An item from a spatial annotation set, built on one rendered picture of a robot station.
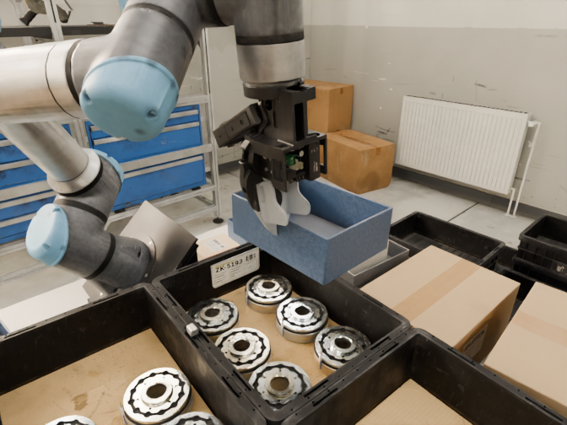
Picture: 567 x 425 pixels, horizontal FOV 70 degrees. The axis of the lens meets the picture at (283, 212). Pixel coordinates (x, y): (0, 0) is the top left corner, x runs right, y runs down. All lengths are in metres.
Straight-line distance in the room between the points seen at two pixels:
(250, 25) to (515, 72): 3.12
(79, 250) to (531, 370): 0.85
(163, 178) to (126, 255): 1.78
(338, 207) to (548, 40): 2.86
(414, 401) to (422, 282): 0.30
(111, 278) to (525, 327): 0.84
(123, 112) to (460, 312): 0.73
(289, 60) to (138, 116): 0.17
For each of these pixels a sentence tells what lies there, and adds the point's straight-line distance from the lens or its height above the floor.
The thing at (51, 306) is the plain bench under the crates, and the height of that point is 0.70.
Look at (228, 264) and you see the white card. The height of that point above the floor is 0.91.
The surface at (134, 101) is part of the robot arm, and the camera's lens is 0.37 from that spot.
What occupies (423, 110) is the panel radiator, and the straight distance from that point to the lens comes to 3.67.
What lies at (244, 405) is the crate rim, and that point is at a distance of 0.59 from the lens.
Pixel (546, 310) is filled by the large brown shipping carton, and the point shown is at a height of 0.90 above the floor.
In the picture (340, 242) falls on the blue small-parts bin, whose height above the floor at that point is 1.13.
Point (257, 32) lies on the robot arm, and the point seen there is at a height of 1.38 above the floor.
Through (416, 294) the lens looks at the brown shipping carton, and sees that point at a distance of 0.91.
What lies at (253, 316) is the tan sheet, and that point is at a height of 0.83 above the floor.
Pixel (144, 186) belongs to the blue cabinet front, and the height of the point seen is 0.42.
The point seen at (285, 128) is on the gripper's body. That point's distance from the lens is 0.46.
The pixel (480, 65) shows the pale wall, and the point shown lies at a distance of 3.57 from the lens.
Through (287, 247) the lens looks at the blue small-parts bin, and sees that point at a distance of 0.57.
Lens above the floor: 1.39
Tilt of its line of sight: 26 degrees down
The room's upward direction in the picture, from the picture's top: straight up
